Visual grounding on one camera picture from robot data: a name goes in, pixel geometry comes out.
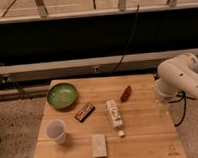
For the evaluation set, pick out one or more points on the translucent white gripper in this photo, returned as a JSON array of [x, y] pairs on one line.
[[162, 107]]

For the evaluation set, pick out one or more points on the white plastic bottle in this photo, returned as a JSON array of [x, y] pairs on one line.
[[116, 118]]

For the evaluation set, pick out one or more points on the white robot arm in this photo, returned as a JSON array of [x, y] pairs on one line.
[[177, 73]]

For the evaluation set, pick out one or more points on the small brown oblong object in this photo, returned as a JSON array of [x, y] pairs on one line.
[[125, 94]]

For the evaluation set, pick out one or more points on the white sponge block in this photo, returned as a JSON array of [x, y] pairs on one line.
[[99, 146]]

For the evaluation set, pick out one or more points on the green ceramic bowl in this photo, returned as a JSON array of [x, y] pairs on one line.
[[61, 95]]

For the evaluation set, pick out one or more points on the translucent plastic cup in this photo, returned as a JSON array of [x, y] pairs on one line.
[[55, 130]]

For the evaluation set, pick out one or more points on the wall power outlet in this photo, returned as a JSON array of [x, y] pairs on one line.
[[97, 69]]

